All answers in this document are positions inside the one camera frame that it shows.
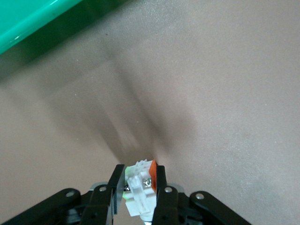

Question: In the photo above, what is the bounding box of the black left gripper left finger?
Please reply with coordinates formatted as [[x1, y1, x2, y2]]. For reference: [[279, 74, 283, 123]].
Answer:
[[81, 164, 126, 225]]

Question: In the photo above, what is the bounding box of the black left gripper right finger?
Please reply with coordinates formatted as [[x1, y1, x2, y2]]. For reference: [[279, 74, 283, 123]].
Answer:
[[151, 165, 180, 225]]

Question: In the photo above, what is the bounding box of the green plastic tray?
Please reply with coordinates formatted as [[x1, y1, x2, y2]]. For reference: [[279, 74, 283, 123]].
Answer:
[[0, 0, 83, 55]]

